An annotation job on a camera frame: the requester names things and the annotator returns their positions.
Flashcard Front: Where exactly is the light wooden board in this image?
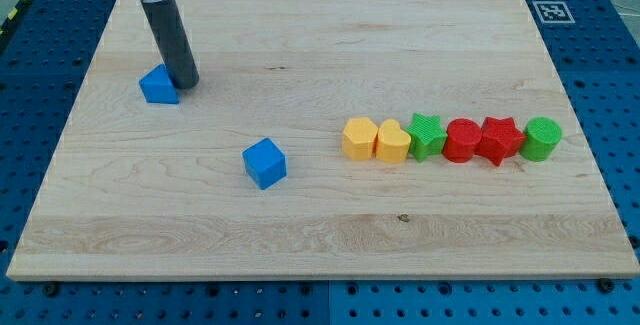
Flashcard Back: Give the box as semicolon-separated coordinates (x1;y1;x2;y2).
7;0;639;282

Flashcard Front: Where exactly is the black bolt right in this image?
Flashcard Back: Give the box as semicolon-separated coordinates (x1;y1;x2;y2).
596;278;616;294

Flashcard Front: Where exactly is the yellow pentagon block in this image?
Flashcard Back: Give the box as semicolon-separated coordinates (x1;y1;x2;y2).
342;117;378;161

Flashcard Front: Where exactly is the red cylinder block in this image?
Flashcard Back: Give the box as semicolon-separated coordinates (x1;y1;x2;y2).
442;118;482;163

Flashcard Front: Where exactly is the green cylinder block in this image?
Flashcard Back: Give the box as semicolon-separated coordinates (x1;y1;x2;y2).
519;117;563;162

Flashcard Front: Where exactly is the black bolt left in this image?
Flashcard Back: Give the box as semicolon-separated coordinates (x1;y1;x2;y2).
42;282;60;298

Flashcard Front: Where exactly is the black bolt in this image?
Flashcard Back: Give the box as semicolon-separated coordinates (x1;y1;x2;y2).
42;282;60;298
596;278;616;294

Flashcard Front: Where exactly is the robot arm with grey rod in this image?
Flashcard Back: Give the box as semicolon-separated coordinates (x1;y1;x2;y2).
139;0;199;90

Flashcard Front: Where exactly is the green star block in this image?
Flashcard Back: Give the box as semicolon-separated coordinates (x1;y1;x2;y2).
406;113;448;162

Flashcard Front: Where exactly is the red star block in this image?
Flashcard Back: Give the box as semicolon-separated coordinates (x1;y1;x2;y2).
475;117;526;166

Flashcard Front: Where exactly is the blue triangular block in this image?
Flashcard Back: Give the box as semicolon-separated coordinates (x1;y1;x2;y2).
138;64;179;104

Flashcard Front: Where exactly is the yellow heart block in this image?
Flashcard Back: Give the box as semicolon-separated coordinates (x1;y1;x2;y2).
376;119;412;163

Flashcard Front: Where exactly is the white fiducial marker tag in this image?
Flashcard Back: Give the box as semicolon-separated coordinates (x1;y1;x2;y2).
532;1;575;24

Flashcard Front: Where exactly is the blue cube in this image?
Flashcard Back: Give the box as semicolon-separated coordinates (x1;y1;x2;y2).
242;138;287;190

